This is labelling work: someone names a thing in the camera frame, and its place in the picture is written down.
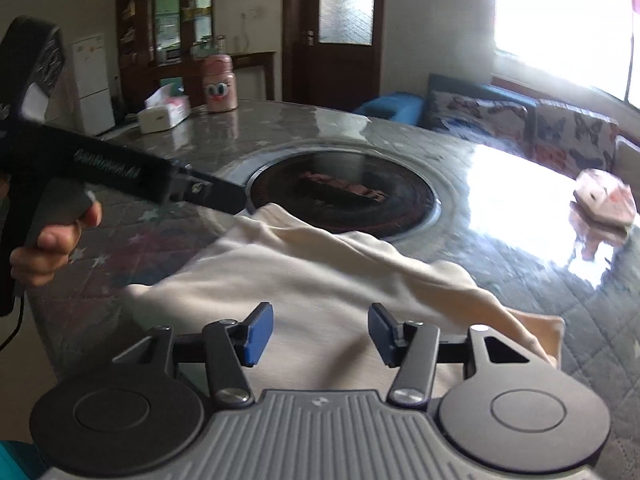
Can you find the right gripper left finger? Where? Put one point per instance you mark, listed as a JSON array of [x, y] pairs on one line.
[[250, 337]]

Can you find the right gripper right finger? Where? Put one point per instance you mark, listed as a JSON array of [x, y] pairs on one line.
[[390, 337]]

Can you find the left hand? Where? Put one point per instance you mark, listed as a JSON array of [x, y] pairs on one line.
[[36, 266]]

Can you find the dark wooden cabinet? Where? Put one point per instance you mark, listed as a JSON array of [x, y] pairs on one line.
[[155, 39]]

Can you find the blue corner sofa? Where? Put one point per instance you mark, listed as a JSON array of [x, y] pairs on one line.
[[411, 109]]

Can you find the round induction hob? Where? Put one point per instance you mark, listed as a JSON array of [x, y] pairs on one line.
[[343, 191]]

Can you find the butterfly cushion left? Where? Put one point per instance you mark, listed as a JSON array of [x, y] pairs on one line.
[[478, 120]]

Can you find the window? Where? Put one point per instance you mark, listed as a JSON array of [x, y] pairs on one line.
[[594, 43]]

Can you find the plain grey cushion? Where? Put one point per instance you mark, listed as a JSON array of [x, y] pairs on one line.
[[626, 163]]

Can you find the pink tissue pack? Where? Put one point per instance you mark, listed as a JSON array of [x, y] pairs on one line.
[[604, 200]]

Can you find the dark wooden door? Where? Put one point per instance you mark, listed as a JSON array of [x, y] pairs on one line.
[[331, 51]]

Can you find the butterfly cushion right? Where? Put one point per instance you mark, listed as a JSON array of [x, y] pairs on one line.
[[569, 139]]

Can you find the butterfly cushion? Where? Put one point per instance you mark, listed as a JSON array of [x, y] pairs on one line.
[[478, 120], [569, 139]]

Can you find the white refrigerator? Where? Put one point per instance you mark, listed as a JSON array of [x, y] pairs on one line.
[[94, 101]]

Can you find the cream sweatshirt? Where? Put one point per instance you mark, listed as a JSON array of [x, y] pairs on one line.
[[321, 286]]

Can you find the pink cartoon thermos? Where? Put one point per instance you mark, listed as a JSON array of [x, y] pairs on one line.
[[219, 84]]

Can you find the white tissue box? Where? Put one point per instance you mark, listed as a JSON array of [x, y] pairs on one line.
[[164, 110]]

